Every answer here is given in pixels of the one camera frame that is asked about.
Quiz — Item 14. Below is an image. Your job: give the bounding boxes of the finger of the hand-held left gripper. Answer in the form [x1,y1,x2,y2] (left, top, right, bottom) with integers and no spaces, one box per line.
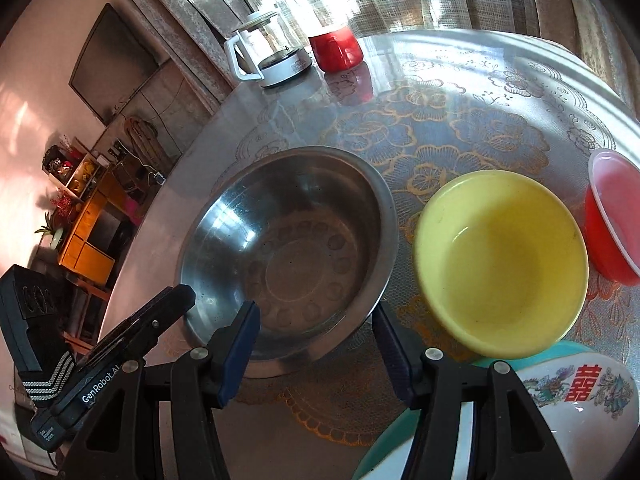
[75,284,196,366]

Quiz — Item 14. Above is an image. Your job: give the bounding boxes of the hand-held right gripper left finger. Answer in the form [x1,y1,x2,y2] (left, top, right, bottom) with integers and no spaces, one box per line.
[57,300,262,480]

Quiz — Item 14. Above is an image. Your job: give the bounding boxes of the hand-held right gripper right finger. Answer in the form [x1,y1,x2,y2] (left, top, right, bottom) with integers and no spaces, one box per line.
[372,300,563,480]

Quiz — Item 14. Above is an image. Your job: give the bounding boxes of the stainless steel bowl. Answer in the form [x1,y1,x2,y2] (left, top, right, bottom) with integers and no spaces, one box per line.
[176,146,400,378]

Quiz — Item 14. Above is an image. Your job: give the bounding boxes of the yellow plastic bowl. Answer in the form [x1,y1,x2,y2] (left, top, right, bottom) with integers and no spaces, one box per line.
[414,170,590,360]

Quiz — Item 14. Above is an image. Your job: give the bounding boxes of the large white plate red print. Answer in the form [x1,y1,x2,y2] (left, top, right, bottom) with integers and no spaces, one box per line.
[440,352,640,480]

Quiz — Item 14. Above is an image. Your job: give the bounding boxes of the red plastic bowl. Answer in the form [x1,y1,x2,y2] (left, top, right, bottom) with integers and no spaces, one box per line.
[584,149,640,287]

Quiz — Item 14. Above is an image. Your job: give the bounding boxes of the person's left forearm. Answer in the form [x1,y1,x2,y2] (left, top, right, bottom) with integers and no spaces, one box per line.
[0,264,76,411]

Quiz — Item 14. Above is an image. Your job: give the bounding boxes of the orange wooden cabinet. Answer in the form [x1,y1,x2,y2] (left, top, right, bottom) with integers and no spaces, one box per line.
[57,160,136,283]

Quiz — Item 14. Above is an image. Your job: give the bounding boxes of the potted plant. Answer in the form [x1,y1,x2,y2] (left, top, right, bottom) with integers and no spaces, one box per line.
[35,212,66,251]

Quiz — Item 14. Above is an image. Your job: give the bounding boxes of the shelf with ornaments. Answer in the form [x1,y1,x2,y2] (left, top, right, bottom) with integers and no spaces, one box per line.
[42,137,108,196]

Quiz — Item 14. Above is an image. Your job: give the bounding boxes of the glass electric kettle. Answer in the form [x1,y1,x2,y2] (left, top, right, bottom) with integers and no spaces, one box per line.
[223,10,315,88]

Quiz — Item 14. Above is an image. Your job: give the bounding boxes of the red mug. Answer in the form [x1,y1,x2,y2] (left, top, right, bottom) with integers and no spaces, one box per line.
[307,30,364,73]

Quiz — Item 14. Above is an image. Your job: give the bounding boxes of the white sheer curtain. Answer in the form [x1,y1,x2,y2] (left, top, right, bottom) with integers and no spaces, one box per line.
[220,0,481,41]

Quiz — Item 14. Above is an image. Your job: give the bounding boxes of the wall television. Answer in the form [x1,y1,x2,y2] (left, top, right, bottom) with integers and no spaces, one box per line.
[68,2,168,126]

